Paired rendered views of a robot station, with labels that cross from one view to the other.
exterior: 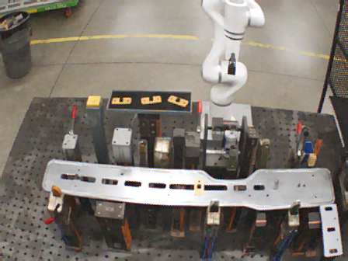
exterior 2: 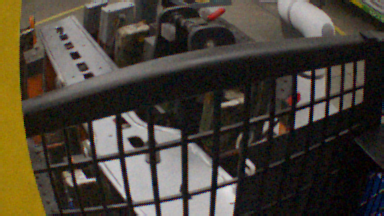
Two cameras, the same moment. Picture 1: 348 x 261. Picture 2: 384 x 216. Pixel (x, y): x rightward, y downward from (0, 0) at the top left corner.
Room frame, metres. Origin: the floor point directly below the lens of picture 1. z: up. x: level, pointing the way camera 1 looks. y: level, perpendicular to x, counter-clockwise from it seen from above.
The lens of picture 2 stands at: (0.48, -1.51, 1.75)
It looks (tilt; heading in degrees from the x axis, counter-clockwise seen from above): 28 degrees down; 60
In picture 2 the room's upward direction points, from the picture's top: straight up
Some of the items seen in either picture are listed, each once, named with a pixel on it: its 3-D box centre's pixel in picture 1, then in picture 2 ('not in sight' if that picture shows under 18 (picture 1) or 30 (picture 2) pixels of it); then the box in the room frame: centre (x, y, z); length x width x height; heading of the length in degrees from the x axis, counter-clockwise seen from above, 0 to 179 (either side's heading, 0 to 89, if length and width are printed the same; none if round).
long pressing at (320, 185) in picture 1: (193, 189); (93, 89); (1.02, -0.08, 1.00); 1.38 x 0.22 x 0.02; 87
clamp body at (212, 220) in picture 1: (209, 234); (59, 156); (0.85, -0.15, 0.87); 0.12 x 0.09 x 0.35; 177
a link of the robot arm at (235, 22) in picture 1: (236, 14); not in sight; (1.26, -0.23, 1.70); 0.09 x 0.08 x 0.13; 88
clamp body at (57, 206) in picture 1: (66, 223); (23, 70); (0.88, 0.49, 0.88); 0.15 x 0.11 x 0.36; 177
